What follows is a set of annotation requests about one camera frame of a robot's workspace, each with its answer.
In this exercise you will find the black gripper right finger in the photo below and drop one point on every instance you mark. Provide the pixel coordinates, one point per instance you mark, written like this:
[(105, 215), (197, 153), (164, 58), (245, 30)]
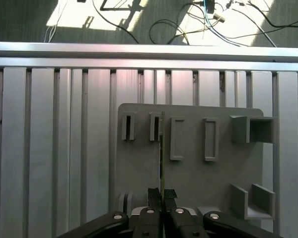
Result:
[(178, 223)]

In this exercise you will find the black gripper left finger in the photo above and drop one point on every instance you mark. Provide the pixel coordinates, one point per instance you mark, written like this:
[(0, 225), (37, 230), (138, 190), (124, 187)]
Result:
[(149, 223)]

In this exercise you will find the grey parts rack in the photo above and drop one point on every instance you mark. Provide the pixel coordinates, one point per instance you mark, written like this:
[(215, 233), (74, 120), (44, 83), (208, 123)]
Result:
[(188, 173)]

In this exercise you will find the white plug connector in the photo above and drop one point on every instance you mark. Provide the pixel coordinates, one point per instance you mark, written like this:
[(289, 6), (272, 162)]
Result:
[(219, 17)]

